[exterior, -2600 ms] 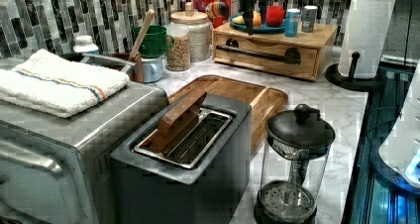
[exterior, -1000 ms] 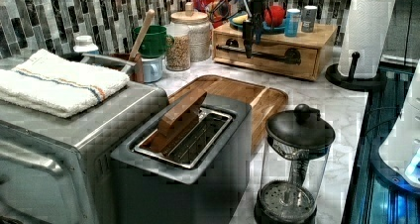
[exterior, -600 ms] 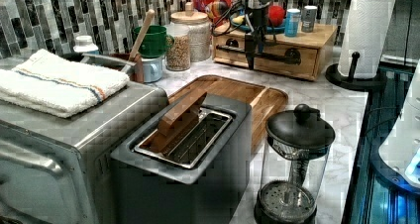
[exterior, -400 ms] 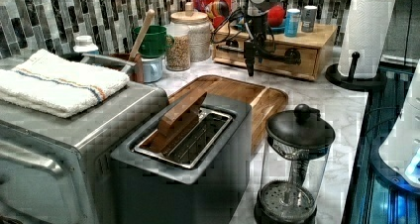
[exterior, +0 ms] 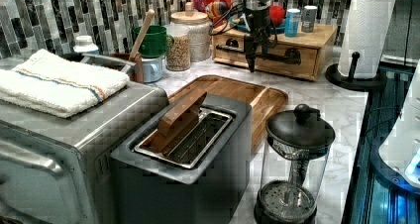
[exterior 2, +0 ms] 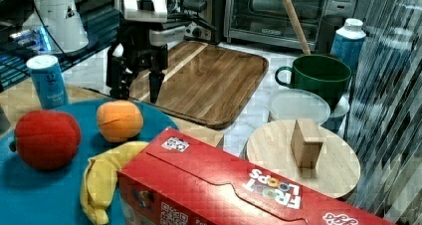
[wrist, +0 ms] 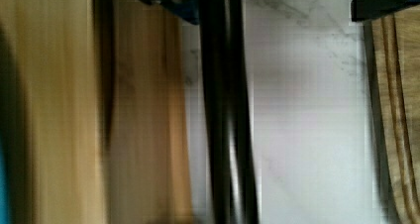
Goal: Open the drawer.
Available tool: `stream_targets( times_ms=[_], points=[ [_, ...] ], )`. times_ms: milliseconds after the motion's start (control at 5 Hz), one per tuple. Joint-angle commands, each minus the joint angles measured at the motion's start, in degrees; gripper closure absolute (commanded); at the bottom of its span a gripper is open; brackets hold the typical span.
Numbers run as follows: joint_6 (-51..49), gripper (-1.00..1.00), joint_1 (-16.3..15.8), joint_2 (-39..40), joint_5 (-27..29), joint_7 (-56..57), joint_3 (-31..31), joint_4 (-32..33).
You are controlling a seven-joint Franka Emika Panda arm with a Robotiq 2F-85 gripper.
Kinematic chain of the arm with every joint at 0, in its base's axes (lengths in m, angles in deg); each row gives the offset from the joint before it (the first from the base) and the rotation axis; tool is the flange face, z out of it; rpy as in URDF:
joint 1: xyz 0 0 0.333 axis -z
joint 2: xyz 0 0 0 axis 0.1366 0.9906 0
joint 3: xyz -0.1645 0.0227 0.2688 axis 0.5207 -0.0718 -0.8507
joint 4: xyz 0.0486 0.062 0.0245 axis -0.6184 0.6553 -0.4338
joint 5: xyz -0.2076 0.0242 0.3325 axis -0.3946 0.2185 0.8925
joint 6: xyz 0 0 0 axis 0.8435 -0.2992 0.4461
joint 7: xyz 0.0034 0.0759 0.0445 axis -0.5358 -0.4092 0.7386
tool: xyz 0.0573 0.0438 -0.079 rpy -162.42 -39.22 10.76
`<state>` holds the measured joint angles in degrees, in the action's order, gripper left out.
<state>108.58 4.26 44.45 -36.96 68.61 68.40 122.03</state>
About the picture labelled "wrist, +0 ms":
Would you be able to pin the wooden drawer box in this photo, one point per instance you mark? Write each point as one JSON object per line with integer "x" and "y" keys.
{"x": 55, "y": 73}

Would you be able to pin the teal plate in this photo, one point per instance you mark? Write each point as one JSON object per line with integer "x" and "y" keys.
{"x": 4, "y": 198}

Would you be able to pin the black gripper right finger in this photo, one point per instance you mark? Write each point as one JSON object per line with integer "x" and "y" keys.
{"x": 363, "y": 10}

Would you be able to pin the wooden cutting board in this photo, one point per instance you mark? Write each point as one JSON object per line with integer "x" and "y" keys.
{"x": 396, "y": 49}

